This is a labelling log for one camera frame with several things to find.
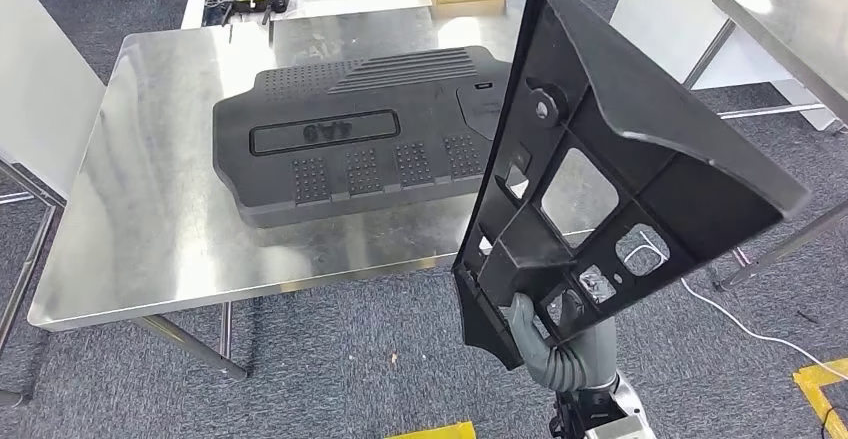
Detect white power cable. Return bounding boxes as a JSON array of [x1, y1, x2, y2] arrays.
[[622, 229, 848, 384]]

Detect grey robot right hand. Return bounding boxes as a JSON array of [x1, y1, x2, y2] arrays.
[[508, 286, 620, 396]]

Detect black plastic engine cover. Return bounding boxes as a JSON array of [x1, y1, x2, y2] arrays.
[[211, 45, 513, 229]]

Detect yellow floor tape square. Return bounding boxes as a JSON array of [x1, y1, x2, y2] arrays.
[[386, 420, 478, 439], [792, 357, 848, 439]]

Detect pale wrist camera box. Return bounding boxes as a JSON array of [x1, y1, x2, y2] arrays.
[[582, 412, 657, 439]]

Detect stainless steel workbench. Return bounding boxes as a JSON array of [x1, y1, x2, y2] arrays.
[[26, 0, 598, 382]]

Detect black plastic frame part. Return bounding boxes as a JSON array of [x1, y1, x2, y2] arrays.
[[451, 0, 812, 372]]

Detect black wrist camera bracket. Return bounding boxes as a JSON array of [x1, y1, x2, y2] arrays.
[[548, 389, 627, 439]]

